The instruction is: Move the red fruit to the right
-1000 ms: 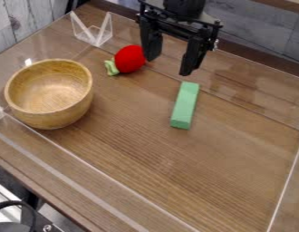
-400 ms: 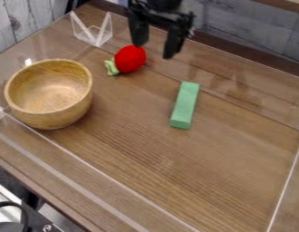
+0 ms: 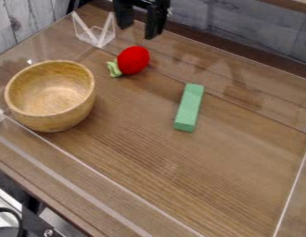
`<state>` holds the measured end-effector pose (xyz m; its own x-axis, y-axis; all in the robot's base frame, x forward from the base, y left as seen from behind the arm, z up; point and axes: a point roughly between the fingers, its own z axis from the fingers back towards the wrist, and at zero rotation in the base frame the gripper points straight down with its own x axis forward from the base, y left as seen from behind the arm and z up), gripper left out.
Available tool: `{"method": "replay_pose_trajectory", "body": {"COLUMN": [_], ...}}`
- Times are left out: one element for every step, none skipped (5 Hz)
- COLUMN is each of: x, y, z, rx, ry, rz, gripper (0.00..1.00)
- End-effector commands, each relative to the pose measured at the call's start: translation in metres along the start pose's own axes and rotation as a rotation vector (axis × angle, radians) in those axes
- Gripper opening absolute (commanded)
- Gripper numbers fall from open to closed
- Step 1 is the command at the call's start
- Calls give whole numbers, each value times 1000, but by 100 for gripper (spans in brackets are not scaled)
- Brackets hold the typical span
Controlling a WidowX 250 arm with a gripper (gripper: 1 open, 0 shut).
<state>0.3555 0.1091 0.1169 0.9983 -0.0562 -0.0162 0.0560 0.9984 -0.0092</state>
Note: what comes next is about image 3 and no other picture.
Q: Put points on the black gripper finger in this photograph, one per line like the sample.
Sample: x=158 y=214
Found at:
x=122 y=9
x=156 y=17

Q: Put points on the red plush strawberry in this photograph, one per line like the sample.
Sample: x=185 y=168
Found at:
x=130 y=61

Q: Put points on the green rectangular block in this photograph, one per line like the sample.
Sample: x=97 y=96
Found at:
x=188 y=107

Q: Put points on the wooden bowl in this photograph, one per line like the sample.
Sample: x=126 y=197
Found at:
x=50 y=95

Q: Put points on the clear acrylic table barrier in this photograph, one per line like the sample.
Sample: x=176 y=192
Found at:
x=125 y=176

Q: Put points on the clear acrylic corner bracket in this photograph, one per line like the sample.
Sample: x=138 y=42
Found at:
x=94 y=35

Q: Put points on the black metal bracket with screw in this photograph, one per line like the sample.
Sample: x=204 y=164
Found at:
x=35 y=227

